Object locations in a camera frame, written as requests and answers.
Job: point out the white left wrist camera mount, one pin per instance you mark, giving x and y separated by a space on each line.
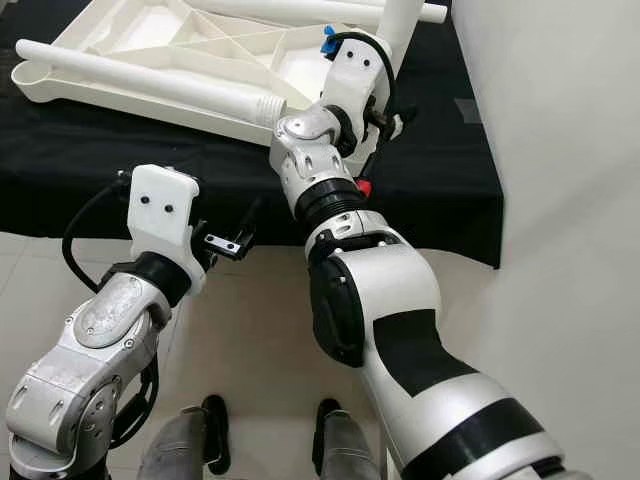
165 215

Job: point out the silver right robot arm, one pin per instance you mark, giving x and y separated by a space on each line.
400 290

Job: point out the white plastic children table top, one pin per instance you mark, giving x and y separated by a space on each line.
160 35

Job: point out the grey left robot foot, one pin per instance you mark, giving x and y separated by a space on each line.
185 440

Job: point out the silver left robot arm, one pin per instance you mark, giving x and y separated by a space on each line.
100 330

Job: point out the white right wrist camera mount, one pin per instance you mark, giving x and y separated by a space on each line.
355 75

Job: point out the grey tape patch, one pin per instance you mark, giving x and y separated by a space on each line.
467 110

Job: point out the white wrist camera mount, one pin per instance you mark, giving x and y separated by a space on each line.
355 75
165 215

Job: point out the black tablecloth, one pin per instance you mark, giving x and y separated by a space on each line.
80 180

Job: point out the grey robot foot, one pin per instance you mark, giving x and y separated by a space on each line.
185 440
350 445

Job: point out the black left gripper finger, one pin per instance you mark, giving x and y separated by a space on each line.
252 225

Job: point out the grey right robot foot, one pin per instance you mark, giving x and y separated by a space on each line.
350 445

